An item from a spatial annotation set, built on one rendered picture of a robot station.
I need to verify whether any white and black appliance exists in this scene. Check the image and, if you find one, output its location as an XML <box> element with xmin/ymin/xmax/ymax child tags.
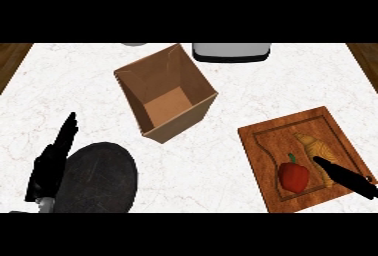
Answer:
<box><xmin>190</xmin><ymin>42</ymin><xmax>273</xmax><ymax>64</ymax></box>

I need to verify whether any brown wooden cutting board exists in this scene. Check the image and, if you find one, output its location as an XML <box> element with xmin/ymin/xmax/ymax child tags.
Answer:
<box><xmin>236</xmin><ymin>105</ymin><xmax>378</xmax><ymax>214</ymax></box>

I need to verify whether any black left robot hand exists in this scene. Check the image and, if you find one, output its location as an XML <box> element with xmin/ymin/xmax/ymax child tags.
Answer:
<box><xmin>23</xmin><ymin>111</ymin><xmax>79</xmax><ymax>203</ymax></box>

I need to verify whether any brown cardboard box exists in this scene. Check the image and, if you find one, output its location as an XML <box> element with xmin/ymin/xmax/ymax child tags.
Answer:
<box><xmin>112</xmin><ymin>43</ymin><xmax>219</xmax><ymax>145</ymax></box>

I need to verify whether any black round plate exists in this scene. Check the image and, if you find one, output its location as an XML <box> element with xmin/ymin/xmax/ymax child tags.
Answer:
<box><xmin>53</xmin><ymin>141</ymin><xmax>140</xmax><ymax>214</ymax></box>

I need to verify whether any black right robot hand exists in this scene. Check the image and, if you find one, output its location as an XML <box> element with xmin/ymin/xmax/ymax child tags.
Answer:
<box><xmin>311</xmin><ymin>155</ymin><xmax>378</xmax><ymax>201</ymax></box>

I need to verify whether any red bell pepper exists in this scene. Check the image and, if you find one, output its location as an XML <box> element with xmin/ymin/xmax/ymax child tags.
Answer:
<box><xmin>277</xmin><ymin>152</ymin><xmax>311</xmax><ymax>195</ymax></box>

